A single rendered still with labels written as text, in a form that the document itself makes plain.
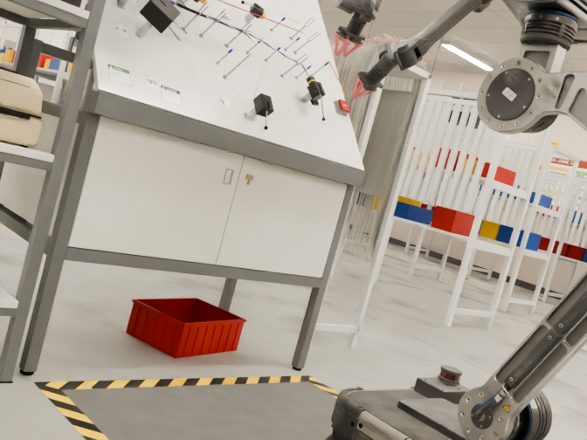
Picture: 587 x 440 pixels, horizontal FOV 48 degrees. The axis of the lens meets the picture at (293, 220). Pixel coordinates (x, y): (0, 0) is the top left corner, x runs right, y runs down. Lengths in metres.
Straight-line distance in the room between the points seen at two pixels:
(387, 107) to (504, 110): 1.77
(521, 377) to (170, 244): 1.17
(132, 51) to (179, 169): 0.39
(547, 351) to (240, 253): 1.19
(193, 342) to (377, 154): 1.49
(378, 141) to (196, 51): 1.47
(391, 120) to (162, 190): 1.67
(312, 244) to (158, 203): 0.73
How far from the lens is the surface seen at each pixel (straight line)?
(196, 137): 2.15
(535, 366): 1.67
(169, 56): 2.25
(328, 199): 2.63
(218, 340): 2.73
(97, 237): 2.10
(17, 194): 2.38
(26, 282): 2.00
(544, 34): 1.90
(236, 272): 2.42
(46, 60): 7.49
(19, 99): 1.96
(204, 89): 2.26
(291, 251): 2.57
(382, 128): 3.55
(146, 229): 2.17
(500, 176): 5.35
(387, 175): 3.45
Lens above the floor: 0.79
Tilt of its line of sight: 4 degrees down
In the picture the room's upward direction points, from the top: 15 degrees clockwise
